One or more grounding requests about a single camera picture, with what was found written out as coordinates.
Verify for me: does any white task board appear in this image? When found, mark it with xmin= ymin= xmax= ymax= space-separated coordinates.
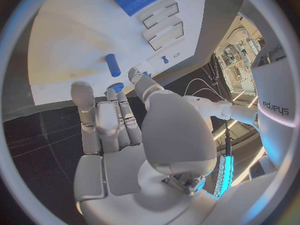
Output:
xmin=26 ymin=0 xmax=207 ymax=107

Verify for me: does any workshop shelf rack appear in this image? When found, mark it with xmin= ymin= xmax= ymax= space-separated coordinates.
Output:
xmin=216 ymin=28 xmax=267 ymax=96

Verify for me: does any white cable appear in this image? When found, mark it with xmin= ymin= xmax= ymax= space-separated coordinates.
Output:
xmin=183 ymin=78 xmax=227 ymax=100
xmin=190 ymin=87 xmax=235 ymax=104

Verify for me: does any black light stand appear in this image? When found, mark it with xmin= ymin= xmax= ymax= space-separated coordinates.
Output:
xmin=223 ymin=118 xmax=234 ymax=156

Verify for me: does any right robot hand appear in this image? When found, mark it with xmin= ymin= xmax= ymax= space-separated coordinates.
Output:
xmin=70 ymin=66 xmax=219 ymax=225

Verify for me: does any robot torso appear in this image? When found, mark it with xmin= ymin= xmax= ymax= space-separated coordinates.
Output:
xmin=250 ymin=45 xmax=300 ymax=171

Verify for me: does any blue gear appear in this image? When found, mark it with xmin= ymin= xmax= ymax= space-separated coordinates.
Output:
xmin=103 ymin=81 xmax=125 ymax=96

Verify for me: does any glowing light bar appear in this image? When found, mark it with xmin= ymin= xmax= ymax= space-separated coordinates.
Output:
xmin=212 ymin=152 xmax=235 ymax=200

